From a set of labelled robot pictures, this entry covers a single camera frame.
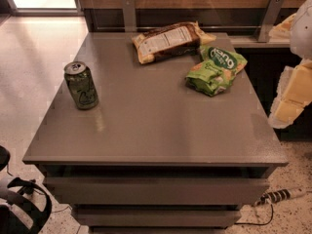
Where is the brown yellow snack bag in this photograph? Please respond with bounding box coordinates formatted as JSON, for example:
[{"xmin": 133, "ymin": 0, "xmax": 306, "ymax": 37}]
[{"xmin": 132, "ymin": 21, "xmax": 216, "ymax": 64}]

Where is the right metal wall bracket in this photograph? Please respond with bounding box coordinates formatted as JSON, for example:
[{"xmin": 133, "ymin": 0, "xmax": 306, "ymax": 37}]
[{"xmin": 256, "ymin": 0, "xmax": 285, "ymax": 43}]

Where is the black power cable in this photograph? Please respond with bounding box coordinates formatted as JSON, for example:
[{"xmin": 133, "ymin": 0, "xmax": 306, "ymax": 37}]
[{"xmin": 234, "ymin": 202, "xmax": 275, "ymax": 226}]

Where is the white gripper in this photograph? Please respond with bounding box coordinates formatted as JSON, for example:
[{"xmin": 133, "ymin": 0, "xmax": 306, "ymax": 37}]
[{"xmin": 268, "ymin": 0, "xmax": 312, "ymax": 129}]

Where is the metal wall bracket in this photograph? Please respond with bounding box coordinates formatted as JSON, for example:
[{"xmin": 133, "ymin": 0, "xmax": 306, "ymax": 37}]
[
  {"xmin": 256, "ymin": 0, "xmax": 285, "ymax": 43},
  {"xmin": 122, "ymin": 0, "xmax": 137, "ymax": 32}
]

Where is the green chip bag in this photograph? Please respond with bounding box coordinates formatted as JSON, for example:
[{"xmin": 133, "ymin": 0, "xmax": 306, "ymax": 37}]
[{"xmin": 185, "ymin": 45, "xmax": 248, "ymax": 97}]

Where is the green soda can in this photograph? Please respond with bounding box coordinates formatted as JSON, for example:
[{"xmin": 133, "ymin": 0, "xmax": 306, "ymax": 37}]
[{"xmin": 64, "ymin": 61, "xmax": 98, "ymax": 110}]

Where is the white power strip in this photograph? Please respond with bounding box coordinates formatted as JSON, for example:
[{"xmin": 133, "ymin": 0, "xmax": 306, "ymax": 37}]
[{"xmin": 254, "ymin": 187, "xmax": 306, "ymax": 206}]

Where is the left metal wall bracket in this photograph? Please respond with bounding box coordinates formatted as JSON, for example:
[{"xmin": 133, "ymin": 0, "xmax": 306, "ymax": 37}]
[{"xmin": 122, "ymin": 0, "xmax": 137, "ymax": 32}]

